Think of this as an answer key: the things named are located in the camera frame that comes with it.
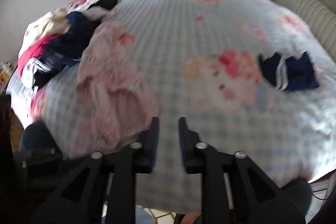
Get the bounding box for navy garment in pile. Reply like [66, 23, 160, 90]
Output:
[33, 11, 101, 88]

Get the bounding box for hot pink garment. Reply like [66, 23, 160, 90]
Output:
[17, 34, 60, 79]

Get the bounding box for pink cartoon print pajama pants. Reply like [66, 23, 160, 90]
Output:
[76, 22, 158, 149]

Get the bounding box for folded navy white-striped garment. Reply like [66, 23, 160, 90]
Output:
[257, 52, 319, 92]

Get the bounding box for cream white garment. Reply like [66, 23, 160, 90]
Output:
[25, 8, 71, 40]

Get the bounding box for grey padded headboard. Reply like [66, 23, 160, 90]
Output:
[271, 0, 335, 60]

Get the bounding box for black garment on bed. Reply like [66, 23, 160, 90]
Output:
[88, 0, 118, 11]

